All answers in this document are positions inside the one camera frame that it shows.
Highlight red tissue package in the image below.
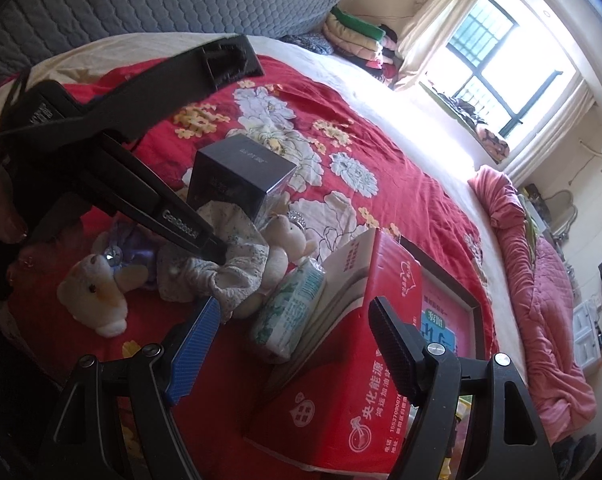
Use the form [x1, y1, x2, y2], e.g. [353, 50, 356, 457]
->
[242, 230, 425, 477]

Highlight small beige teddy bear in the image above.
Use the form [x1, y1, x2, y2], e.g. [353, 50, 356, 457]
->
[257, 211, 320, 292]

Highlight purple tulle hair ornament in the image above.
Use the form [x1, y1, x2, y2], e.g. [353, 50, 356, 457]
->
[92, 221, 158, 287]

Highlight person's left hand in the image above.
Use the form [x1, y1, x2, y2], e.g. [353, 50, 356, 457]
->
[0, 165, 32, 247]

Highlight dark patterned pillow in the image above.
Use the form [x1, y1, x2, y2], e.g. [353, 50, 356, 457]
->
[280, 32, 338, 57]

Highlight white floral scrunchie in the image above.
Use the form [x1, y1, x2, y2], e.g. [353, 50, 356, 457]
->
[157, 200, 273, 324]

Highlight stack of folded clothes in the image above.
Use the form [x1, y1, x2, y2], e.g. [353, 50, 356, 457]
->
[323, 5, 400, 84]

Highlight red floral blanket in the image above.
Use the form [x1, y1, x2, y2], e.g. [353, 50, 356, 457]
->
[0, 52, 500, 480]

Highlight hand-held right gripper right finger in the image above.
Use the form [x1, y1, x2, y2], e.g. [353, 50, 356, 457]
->
[368, 296, 559, 480]

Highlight green white tissue pack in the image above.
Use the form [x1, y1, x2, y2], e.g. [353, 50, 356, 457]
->
[248, 255, 328, 364]

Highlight cluttered dresser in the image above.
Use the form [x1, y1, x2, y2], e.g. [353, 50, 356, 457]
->
[522, 182, 582, 242]

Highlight grey quilted headboard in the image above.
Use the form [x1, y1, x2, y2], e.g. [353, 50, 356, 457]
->
[0, 0, 345, 97]

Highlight clothes on window sill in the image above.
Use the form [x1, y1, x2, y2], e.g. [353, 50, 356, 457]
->
[430, 85, 512, 162]

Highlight framed pink book tray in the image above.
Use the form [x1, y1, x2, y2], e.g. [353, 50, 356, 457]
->
[397, 232, 488, 480]

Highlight ornate vanity mirror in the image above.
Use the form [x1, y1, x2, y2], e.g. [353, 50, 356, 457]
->
[550, 189, 582, 234]

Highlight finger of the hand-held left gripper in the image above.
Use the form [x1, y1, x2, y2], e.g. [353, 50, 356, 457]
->
[95, 130, 230, 265]

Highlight barred window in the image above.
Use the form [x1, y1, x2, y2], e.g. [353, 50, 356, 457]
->
[445, 0, 565, 139]

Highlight black square box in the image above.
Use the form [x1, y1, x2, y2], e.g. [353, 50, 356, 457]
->
[186, 134, 298, 224]

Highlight cream curtain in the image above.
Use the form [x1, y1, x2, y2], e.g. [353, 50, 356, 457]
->
[392, 0, 498, 92]
[500, 79, 598, 187]

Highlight pink quilt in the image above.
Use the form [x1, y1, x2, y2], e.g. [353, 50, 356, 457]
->
[467, 164, 600, 434]

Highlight pink children's book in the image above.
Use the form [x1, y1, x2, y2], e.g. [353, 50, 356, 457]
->
[420, 279, 475, 362]

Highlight white teddy bear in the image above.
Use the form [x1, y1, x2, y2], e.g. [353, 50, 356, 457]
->
[55, 252, 130, 339]

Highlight bed with cream sheet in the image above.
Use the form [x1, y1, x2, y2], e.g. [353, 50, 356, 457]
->
[0, 34, 598, 461]

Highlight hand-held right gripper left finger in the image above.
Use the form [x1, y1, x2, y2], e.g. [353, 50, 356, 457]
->
[51, 294, 222, 480]

